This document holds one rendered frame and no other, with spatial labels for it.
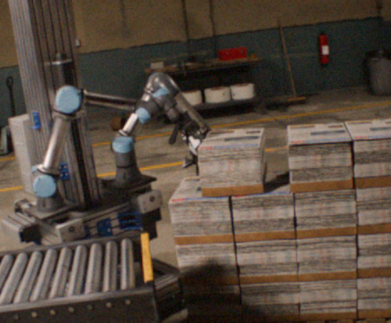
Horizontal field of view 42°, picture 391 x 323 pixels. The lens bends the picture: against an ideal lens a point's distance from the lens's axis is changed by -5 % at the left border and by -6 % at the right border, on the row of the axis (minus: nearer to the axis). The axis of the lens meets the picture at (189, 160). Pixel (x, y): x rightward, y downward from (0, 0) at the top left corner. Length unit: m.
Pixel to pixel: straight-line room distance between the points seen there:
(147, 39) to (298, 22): 2.60
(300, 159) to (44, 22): 1.47
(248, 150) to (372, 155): 0.56
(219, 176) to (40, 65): 1.09
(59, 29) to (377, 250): 1.95
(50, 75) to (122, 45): 6.13
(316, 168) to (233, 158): 0.38
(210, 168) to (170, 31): 6.62
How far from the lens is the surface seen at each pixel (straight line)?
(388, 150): 2.44
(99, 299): 1.83
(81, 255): 2.20
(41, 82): 2.84
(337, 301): 2.72
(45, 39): 2.86
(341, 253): 2.58
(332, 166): 2.42
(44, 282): 2.04
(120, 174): 2.95
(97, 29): 8.96
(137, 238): 2.27
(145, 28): 8.95
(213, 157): 2.45
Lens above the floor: 1.66
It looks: 15 degrees down
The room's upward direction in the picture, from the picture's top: 7 degrees counter-clockwise
